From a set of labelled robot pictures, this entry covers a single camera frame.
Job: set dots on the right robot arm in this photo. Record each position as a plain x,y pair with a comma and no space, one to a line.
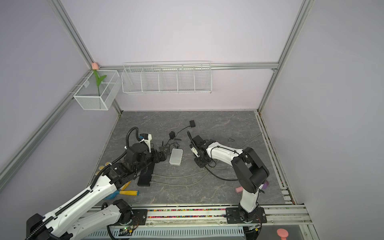
250,172

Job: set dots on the artificial tulip flower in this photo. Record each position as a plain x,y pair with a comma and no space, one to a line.
99,79

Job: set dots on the white mesh basket small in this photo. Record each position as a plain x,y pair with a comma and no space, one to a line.
87,94

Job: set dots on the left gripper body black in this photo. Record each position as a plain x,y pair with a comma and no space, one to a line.
155,158

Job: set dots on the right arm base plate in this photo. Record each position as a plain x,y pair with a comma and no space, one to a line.
239,216

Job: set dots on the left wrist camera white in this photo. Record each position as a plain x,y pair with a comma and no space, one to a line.
146,138

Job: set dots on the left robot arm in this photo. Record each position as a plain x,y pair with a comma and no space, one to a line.
66,222

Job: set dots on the black power brick far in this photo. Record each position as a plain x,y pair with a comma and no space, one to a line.
192,124

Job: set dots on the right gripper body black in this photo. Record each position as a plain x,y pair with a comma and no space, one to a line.
200,162

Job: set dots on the black network switch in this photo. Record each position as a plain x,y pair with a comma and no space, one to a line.
146,176

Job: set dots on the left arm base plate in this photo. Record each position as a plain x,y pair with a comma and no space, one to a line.
134,217

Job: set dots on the black power cord tangled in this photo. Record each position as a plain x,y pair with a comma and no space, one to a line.
171,144

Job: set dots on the white wire basket long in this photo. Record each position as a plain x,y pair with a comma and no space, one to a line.
167,77

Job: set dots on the black power adapter plug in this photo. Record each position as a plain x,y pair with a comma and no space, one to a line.
172,135

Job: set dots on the blue yellow toy rake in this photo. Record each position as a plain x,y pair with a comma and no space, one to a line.
126,193

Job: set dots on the yellow work glove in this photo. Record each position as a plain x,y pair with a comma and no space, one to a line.
100,168

